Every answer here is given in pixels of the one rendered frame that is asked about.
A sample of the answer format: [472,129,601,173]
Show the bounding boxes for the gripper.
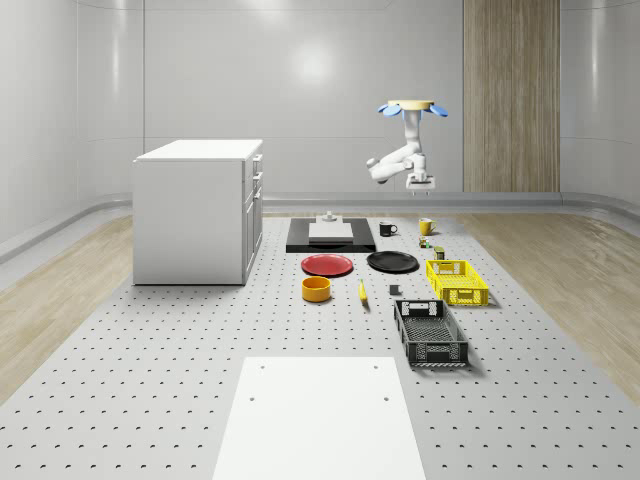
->
[403,172,438,197]

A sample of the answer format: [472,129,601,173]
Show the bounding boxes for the drone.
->
[377,99,449,119]

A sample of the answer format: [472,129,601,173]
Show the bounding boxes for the black plate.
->
[366,250,420,274]

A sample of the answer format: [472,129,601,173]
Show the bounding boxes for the yellow basket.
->
[425,259,491,307]

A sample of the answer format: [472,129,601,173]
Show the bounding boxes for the red plate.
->
[300,253,355,278]

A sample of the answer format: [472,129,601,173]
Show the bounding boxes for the yellow bowl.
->
[301,276,333,304]

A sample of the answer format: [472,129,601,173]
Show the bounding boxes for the dark grey basket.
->
[393,298,471,370]

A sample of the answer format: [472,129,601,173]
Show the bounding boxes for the white cabinet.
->
[132,139,265,287]

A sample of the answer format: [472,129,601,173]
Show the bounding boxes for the white board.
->
[212,356,428,480]

